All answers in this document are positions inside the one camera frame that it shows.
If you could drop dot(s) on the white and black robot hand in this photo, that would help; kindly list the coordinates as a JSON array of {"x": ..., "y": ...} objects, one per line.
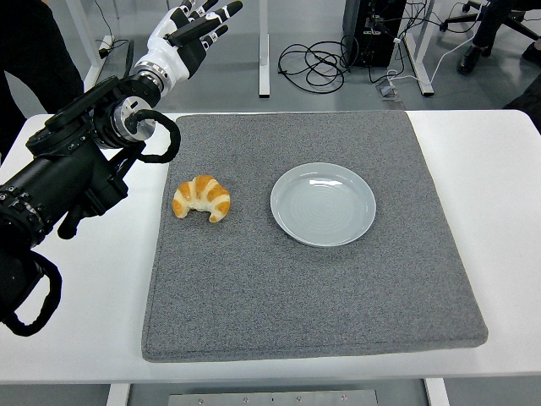
[{"x": 167, "y": 53}]

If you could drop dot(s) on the golden croissant bread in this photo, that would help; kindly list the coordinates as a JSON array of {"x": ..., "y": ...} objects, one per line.
[{"x": 203, "y": 192}]

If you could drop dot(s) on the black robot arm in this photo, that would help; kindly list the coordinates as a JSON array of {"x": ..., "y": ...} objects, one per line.
[{"x": 63, "y": 169}]

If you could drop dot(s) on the light grey round plate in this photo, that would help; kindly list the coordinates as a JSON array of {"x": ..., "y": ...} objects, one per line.
[{"x": 323, "y": 207}]

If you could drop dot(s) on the grey metal plate with screws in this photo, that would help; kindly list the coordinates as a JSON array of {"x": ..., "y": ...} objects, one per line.
[{"x": 274, "y": 398}]

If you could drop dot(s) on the white power strip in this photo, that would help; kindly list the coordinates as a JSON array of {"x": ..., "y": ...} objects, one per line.
[{"x": 106, "y": 45}]

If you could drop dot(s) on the white desk leg with foot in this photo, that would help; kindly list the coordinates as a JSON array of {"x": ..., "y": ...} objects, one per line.
[
  {"x": 263, "y": 63},
  {"x": 424, "y": 72},
  {"x": 91, "y": 42}
]

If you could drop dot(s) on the person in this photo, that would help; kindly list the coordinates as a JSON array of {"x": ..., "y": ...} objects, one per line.
[{"x": 34, "y": 46}]

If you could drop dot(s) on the black computer tower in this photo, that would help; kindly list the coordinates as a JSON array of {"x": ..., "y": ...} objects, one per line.
[{"x": 372, "y": 46}]

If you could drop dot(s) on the grey floor socket box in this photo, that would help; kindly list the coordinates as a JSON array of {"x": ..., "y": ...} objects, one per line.
[{"x": 386, "y": 91}]

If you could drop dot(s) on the grey fabric mat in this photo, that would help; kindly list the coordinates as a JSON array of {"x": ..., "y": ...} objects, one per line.
[{"x": 296, "y": 287}]

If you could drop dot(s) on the person's leg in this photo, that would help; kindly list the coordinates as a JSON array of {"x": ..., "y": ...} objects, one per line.
[{"x": 486, "y": 34}]

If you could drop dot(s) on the white table leg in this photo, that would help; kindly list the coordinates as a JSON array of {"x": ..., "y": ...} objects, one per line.
[
  {"x": 118, "y": 395},
  {"x": 437, "y": 393}
]

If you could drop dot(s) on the black office chair base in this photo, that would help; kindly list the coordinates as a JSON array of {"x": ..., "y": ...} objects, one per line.
[{"x": 517, "y": 23}]

